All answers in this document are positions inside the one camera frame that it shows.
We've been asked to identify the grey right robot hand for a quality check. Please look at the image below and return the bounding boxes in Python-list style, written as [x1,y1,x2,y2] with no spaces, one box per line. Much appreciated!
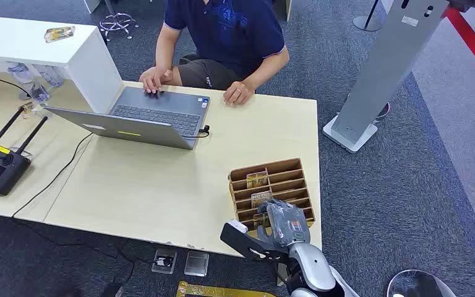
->
[257,199,312,249]

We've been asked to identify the yellow picture card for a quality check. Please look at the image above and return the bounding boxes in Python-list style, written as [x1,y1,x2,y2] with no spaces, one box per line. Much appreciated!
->
[246,170,270,190]
[250,189,273,209]

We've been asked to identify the cardboard card holder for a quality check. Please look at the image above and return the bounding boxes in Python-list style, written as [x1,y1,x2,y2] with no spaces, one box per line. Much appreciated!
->
[227,157,317,239]

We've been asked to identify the person's left hand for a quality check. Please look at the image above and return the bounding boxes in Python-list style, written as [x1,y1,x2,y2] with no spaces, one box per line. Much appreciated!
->
[223,80,256,106]

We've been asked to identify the person's hand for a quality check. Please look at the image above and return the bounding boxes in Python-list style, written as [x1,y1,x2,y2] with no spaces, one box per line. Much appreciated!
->
[223,80,256,106]
[139,66,174,95]

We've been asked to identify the person's right hand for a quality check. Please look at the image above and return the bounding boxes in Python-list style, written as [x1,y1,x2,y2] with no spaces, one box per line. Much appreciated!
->
[139,66,174,95]

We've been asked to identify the person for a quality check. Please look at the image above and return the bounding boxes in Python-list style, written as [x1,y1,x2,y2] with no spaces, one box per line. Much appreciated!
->
[139,0,291,106]

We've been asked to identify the closed floor socket plate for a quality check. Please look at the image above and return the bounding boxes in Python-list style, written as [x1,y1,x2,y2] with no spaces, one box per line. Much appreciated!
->
[183,250,210,278]

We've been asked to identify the open floor socket box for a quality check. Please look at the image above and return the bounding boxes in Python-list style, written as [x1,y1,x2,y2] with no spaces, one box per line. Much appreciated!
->
[151,248,179,275]

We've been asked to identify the grey laptop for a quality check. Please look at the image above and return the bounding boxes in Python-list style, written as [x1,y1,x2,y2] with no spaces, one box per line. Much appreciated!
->
[43,86,212,151]

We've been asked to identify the grey kiosk stand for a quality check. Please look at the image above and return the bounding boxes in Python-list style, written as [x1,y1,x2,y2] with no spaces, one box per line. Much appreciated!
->
[322,0,451,155]

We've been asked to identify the white desk shelf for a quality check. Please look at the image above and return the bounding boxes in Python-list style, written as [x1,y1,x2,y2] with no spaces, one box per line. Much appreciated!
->
[0,15,124,115]

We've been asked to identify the red barrier belt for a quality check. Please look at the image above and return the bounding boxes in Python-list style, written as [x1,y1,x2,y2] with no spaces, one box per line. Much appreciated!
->
[442,6,475,90]

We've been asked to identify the chrome chair base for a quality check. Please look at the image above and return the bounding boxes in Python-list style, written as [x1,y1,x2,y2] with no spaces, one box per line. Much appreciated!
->
[98,11,140,42]

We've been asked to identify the clear plastic water bottle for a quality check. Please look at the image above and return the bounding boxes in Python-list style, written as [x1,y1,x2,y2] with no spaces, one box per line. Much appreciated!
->
[35,64,65,88]
[6,61,34,85]

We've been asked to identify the black bracket wrist camera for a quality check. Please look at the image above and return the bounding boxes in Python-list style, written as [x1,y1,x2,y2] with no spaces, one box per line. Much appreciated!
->
[220,219,293,264]

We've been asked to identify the black laptop plug cable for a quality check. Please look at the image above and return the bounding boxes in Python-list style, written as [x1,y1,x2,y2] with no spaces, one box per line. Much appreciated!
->
[181,124,211,139]

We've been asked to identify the black floor cable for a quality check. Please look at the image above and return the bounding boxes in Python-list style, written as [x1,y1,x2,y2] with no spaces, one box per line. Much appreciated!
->
[11,216,157,283]

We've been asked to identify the barrier post with round base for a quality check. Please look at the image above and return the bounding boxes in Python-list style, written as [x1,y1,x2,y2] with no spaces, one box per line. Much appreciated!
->
[352,0,385,33]

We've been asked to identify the thin black desk cable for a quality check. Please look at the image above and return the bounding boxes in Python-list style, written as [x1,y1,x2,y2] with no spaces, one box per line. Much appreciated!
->
[11,132,95,219]

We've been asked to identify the black cable with plug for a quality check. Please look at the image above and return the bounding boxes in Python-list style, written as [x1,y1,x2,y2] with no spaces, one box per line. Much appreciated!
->
[0,68,32,98]

